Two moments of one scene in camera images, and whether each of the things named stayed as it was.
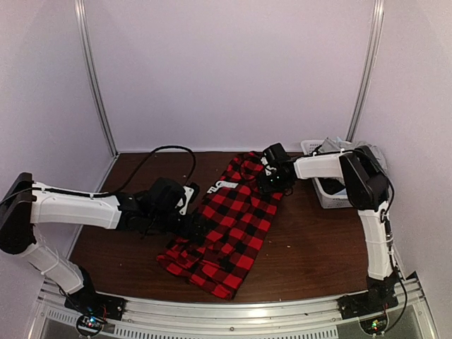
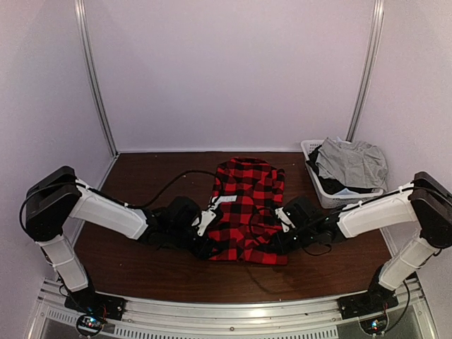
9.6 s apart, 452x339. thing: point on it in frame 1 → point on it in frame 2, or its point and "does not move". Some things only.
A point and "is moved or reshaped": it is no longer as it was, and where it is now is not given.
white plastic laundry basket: (328, 200) does not move
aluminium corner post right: (374, 39) does not move
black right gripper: (265, 186) → (282, 246)
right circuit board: (374, 325) does not move
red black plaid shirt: (235, 221) is moved or reshaped
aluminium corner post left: (80, 6) does not move
